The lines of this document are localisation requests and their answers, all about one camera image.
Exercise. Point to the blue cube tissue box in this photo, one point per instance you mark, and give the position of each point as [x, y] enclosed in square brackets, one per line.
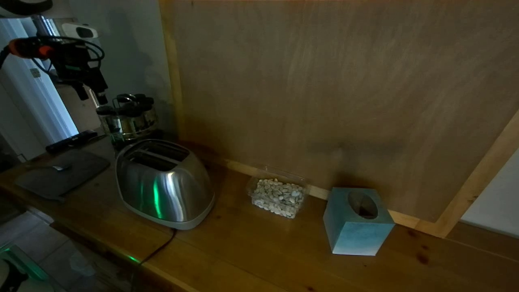
[355, 233]

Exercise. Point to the flat black bar device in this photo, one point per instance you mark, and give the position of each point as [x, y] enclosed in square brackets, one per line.
[71, 142]

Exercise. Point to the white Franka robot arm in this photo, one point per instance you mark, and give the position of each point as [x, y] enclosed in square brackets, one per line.
[82, 32]

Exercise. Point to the aluminium robot mounting stand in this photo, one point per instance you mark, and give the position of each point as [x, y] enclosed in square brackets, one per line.
[22, 265]

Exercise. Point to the spice jar with dark lid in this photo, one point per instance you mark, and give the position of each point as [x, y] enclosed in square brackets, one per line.
[145, 116]
[128, 122]

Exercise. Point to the dark grey flat mat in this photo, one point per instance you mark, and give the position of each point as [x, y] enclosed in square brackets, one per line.
[50, 181]

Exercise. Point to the large wooden board panel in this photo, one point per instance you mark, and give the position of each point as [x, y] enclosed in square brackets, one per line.
[335, 87]

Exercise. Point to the stainless steel toaster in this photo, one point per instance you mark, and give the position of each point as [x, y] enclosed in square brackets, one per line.
[163, 189]

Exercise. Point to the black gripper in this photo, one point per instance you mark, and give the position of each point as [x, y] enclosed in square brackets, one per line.
[76, 62]

